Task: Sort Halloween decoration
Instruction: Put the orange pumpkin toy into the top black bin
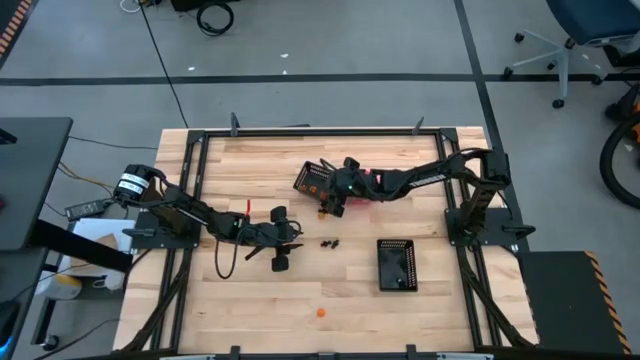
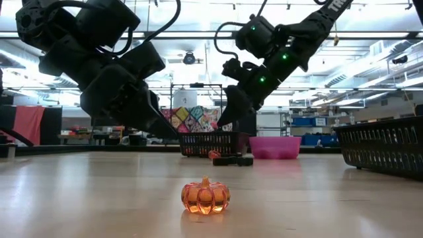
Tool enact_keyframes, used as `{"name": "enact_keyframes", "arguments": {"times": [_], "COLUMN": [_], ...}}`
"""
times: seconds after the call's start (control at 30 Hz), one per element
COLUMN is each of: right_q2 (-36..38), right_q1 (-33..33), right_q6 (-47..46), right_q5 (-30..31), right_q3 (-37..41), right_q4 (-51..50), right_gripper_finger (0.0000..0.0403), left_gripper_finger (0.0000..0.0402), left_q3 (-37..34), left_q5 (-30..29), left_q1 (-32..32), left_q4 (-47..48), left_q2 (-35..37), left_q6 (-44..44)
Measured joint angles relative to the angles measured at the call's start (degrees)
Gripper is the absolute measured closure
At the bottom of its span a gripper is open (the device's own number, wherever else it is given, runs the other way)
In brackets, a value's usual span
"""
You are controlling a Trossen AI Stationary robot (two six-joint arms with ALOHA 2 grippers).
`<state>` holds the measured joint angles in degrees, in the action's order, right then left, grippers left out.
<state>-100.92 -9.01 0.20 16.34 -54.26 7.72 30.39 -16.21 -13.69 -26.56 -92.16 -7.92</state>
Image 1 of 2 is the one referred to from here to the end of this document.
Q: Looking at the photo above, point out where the black aluminium table frame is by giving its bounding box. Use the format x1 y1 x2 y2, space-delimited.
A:
117 127 539 360

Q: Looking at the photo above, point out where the thin black floor cable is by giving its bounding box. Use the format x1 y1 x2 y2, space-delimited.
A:
138 3 190 129

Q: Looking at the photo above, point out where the pink plastic bowl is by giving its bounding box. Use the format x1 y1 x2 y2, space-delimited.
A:
344 168 384 207

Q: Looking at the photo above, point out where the grey floor cable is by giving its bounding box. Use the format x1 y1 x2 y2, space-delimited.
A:
67 134 159 151

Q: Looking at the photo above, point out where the white cardboard box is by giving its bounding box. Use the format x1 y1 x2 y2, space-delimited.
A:
72 218 134 291

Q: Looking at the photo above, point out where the black vacuum hose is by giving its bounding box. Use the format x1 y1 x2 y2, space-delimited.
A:
598 119 640 211

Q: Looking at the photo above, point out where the black coiled cable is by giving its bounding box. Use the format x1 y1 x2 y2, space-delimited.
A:
196 1 235 37

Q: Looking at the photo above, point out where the orange black shop vacuum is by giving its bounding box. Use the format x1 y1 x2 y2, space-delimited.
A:
604 82 640 144

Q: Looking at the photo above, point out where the black hazard-striped platform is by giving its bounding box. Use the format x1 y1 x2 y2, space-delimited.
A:
517 249 634 355
0 0 34 66

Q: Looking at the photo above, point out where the white yellow jug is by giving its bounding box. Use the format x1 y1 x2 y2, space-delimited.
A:
37 272 84 301

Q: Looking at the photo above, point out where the blue white office chair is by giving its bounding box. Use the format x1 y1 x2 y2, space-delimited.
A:
502 0 640 110

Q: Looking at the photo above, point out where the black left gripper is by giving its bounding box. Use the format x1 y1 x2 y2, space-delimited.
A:
243 205 305 274

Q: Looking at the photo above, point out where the black floor equipment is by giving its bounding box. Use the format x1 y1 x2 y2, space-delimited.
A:
170 0 242 13

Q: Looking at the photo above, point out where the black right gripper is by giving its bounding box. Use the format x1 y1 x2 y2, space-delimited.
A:
317 156 371 219

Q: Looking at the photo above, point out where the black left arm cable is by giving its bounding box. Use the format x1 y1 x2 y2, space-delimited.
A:
213 233 240 280

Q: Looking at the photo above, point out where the black slotted plastic basket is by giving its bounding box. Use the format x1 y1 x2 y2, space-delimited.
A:
375 238 419 293
293 159 334 201

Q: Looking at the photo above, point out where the black power adapter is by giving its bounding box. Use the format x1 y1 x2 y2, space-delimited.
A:
64 198 115 222

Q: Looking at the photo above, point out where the yellow floor cable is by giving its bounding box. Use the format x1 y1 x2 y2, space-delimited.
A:
55 162 117 197

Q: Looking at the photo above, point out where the black desk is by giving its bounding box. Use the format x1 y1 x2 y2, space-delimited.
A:
0 116 134 321

